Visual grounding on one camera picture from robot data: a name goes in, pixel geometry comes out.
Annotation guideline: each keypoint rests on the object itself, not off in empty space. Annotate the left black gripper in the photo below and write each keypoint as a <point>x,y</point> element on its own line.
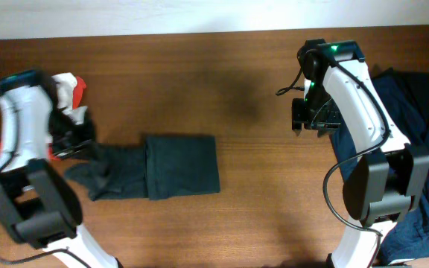
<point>70,135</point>

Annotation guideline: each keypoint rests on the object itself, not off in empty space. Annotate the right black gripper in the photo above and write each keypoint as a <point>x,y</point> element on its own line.
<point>312,124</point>

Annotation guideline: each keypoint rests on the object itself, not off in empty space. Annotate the dark green t-shirt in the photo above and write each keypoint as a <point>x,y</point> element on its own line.
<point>161,168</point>

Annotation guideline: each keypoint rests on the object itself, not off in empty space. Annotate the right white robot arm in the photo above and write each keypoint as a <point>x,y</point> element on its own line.
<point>390,172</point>

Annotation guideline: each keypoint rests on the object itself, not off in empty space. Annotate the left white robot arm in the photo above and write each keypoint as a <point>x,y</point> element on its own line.
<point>42,119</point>

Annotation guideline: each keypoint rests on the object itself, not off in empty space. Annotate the red folded t-shirt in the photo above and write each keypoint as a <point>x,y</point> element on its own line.
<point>78,91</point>

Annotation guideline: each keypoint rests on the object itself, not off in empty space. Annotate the white folded t-shirt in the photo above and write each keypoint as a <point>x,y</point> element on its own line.
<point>67,93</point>

